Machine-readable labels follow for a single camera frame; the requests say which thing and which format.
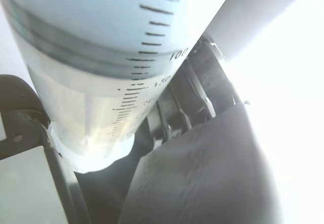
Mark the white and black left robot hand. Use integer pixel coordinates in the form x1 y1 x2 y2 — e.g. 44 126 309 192
0 0 314 224

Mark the large translucent plastic syringe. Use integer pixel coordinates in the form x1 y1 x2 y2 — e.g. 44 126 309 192
0 0 240 174

